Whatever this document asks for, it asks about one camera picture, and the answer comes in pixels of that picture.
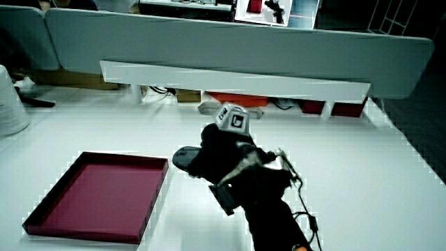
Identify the white desk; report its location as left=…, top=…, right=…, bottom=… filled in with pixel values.
left=0, top=83, right=446, bottom=251

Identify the grey flat item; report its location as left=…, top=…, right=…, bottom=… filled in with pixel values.
left=197, top=101, right=265, bottom=119

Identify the white cylindrical container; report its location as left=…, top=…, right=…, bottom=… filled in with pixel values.
left=0, top=64, right=31, bottom=137

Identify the grey computer mouse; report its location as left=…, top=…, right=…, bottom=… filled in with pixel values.
left=171, top=146, right=203, bottom=172

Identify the small dark red box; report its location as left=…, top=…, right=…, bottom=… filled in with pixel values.
left=299, top=100, right=325, bottom=115

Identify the long grey divider panel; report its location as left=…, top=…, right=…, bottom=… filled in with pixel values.
left=45, top=7, right=435, bottom=100

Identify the white wire rack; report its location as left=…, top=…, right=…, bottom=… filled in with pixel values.
left=367, top=0, right=419, bottom=36

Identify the wide dark red box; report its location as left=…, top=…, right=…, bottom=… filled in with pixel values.
left=330, top=98, right=367, bottom=118

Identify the orange flat box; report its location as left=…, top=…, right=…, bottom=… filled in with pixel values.
left=207, top=91, right=269, bottom=107

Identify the black glove cable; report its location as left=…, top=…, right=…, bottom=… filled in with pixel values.
left=277, top=149, right=323, bottom=251

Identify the short grey divider panel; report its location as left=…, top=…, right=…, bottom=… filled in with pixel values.
left=0, top=5, right=61, bottom=72

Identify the person's right hand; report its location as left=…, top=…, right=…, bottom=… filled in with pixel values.
left=187, top=102, right=293, bottom=216

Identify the maroon shallow tray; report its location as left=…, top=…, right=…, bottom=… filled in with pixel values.
left=22, top=151, right=169, bottom=245

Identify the computer monitor screen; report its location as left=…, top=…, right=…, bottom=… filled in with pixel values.
left=234, top=0, right=321, bottom=29

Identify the small brown cardboard box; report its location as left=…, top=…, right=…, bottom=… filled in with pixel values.
left=176, top=89, right=202, bottom=103

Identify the black desk cable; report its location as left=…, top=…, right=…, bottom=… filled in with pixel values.
left=149, top=86, right=177, bottom=96

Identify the large brown cardboard box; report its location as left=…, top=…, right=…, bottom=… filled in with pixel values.
left=31, top=68, right=121, bottom=91

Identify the person's right forearm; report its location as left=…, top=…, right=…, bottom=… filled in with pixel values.
left=242, top=190, right=313, bottom=251

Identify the white desk shelf riser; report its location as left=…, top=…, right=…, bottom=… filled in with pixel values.
left=99, top=60, right=371, bottom=118

